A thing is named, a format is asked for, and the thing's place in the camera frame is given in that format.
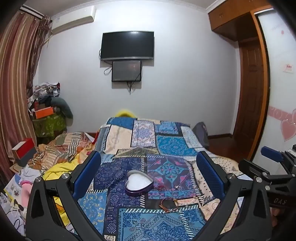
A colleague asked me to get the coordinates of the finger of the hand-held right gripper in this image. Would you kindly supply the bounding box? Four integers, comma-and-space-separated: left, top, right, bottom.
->
239, 159, 296, 187
261, 145, 296, 164

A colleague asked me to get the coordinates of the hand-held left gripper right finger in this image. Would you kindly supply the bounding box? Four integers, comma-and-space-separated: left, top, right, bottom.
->
196, 150, 273, 241

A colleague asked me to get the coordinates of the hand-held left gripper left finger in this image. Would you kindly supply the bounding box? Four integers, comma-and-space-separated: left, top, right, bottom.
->
25, 150, 107, 241

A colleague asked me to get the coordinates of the thin chain necklace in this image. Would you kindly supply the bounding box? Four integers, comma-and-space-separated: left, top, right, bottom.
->
174, 179, 200, 203

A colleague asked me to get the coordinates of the brown beaded bracelet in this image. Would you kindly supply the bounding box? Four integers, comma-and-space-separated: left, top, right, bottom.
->
161, 197, 180, 213

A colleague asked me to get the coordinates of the purple heart-shaped tin box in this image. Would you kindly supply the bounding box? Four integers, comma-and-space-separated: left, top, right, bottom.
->
125, 170, 153, 197

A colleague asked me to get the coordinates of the person's right hand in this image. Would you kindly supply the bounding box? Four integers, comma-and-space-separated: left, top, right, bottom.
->
270, 206, 282, 228

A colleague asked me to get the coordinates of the yellow blanket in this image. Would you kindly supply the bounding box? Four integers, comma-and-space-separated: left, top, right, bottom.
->
42, 159, 81, 234

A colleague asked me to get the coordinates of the striped orange blanket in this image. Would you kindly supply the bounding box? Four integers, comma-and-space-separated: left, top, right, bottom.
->
33, 132, 99, 173

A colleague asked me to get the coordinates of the dark grey bag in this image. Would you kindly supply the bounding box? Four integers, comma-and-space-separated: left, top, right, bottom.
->
192, 122, 210, 149

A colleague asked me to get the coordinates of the wooden door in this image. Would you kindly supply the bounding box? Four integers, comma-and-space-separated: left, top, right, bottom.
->
232, 39, 271, 163

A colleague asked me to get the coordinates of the grey pillow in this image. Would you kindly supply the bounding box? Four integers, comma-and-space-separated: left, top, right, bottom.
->
49, 97, 74, 127

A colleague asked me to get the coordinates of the red and white box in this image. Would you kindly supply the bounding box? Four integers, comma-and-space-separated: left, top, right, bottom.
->
11, 138, 37, 168

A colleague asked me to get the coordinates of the patchwork blue blanket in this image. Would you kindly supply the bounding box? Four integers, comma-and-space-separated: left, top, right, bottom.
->
76, 116, 242, 241

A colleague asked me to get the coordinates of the yellow round object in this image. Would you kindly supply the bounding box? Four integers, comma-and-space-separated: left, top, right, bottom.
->
115, 109, 137, 119

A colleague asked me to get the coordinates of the orange box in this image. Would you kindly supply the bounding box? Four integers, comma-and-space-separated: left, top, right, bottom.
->
34, 107, 55, 119

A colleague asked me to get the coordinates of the printed paper sheet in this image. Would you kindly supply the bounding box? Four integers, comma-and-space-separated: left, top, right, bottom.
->
3, 173, 26, 205

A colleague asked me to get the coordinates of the pile of clothes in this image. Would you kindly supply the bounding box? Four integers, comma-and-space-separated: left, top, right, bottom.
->
27, 82, 61, 107

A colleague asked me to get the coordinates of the striped brown curtain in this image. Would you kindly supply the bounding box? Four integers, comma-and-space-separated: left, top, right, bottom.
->
0, 9, 52, 176

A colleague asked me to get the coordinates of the wooden overhead cabinet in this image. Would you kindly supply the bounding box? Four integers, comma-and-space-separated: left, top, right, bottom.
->
208, 0, 257, 42

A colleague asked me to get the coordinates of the white air conditioner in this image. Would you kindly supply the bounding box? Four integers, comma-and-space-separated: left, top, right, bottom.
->
50, 6, 96, 35

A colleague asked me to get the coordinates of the curtain rod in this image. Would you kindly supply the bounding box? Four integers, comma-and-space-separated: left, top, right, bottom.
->
20, 6, 50, 21

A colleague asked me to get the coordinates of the black monitor cable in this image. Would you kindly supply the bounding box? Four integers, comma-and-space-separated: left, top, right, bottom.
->
126, 72, 143, 95

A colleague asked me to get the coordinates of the small black wall monitor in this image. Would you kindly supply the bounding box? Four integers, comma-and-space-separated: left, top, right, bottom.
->
112, 60, 142, 82

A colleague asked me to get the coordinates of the wall-mounted black television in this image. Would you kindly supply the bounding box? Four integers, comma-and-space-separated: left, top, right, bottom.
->
100, 31, 155, 62

